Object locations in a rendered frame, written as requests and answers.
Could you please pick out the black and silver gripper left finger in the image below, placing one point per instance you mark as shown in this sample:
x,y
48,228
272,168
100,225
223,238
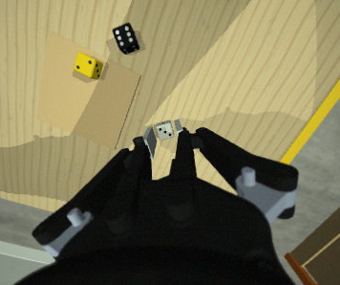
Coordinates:
x,y
119,177

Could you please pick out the tan flat mat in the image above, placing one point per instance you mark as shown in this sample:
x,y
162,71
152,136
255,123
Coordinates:
x,y
93,109

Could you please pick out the yellow die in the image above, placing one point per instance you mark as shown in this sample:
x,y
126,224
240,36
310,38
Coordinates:
x,y
87,66

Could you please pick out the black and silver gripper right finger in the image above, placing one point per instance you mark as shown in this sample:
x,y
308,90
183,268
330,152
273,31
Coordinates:
x,y
270,185

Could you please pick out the black die with white pips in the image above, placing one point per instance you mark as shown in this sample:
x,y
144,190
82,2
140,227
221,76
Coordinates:
x,y
126,38

